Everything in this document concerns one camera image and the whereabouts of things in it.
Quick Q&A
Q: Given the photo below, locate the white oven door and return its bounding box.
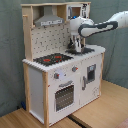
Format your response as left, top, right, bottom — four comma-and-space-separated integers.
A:
49, 74, 80, 124

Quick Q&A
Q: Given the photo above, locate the white microwave door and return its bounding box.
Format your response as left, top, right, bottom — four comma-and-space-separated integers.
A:
67, 3, 90, 20

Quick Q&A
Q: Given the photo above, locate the red stove knob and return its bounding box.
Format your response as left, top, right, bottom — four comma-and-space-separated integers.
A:
54, 73, 60, 79
72, 66, 78, 72

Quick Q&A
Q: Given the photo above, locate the grey toy sink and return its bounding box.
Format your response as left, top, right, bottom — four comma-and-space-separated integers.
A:
65, 47, 95, 55

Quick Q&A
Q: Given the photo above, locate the black toy faucet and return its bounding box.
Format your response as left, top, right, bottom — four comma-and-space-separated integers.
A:
67, 35, 77, 49

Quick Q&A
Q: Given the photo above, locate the wooden toy kitchen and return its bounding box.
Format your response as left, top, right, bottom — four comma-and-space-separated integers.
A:
22, 2, 105, 128

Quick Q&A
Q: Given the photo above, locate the grey ice dispenser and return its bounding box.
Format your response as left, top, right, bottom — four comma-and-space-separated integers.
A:
87, 65, 96, 83

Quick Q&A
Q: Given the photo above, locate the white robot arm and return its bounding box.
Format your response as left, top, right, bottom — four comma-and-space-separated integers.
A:
70, 11, 128, 53

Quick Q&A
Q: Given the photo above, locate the white fridge door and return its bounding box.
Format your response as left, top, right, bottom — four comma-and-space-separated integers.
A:
80, 55, 102, 106

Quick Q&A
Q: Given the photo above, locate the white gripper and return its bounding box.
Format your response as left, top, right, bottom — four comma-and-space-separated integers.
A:
71, 35, 82, 52

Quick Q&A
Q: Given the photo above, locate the left red stove knob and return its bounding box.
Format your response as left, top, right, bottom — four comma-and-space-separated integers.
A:
54, 73, 60, 79

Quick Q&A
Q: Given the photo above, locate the grey range hood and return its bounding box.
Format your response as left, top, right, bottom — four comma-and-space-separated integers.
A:
35, 6, 64, 27

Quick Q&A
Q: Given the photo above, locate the right red stove knob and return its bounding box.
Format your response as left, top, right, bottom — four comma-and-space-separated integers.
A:
72, 66, 78, 72

